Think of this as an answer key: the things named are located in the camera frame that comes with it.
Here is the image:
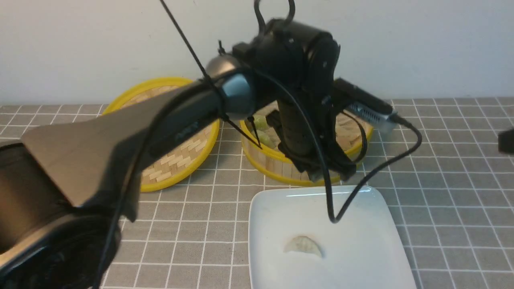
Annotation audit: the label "pale dumpling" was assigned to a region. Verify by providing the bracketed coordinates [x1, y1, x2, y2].
[283, 236, 323, 258]

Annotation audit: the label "black camera cable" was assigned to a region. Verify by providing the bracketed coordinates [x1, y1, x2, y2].
[257, 68, 423, 224]

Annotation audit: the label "white square plate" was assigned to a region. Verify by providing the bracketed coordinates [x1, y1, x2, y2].
[248, 186, 416, 289]

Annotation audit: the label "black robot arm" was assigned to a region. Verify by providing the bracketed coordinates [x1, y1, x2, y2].
[1, 19, 355, 289]

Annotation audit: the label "grey checked tablecloth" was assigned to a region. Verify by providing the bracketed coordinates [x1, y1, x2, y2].
[0, 98, 514, 289]

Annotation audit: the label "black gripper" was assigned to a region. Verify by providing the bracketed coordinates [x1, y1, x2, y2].
[267, 93, 357, 182]

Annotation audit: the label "green dumpling far left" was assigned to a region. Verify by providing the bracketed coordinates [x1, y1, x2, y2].
[253, 115, 269, 131]

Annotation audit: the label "green dumpling front left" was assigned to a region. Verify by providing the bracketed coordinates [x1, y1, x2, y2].
[257, 130, 277, 149]

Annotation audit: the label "green dumpling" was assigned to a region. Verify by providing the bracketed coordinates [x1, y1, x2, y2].
[253, 115, 269, 131]
[257, 130, 277, 149]

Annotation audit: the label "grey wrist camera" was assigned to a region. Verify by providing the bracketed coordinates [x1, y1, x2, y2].
[330, 77, 403, 133]

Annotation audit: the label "yellow-rimmed bamboo steamer basket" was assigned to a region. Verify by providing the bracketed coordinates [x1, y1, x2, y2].
[239, 102, 373, 187]

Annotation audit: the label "yellow-rimmed bamboo steamer lid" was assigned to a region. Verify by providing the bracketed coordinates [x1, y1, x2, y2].
[103, 77, 220, 193]

